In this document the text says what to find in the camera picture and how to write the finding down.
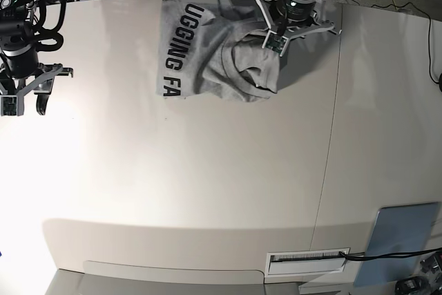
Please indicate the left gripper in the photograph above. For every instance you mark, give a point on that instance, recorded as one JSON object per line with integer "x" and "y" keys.
{"x": 292, "y": 19}

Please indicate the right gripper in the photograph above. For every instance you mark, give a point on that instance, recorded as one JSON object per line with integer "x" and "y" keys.
{"x": 22, "y": 74}

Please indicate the grey T-shirt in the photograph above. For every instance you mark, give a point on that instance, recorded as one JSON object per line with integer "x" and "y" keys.
{"x": 215, "y": 47}

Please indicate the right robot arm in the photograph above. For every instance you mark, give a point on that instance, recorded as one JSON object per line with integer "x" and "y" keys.
{"x": 29, "y": 27}

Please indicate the blue-grey panel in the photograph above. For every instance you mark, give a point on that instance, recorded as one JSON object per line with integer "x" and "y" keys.
{"x": 405, "y": 228}

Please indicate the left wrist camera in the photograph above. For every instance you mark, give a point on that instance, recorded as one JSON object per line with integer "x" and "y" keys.
{"x": 275, "y": 43}

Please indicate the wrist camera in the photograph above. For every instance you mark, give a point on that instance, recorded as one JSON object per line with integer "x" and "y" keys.
{"x": 275, "y": 43}
{"x": 12, "y": 105}

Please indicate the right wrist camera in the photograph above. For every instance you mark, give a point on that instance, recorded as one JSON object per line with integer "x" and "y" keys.
{"x": 12, "y": 105}

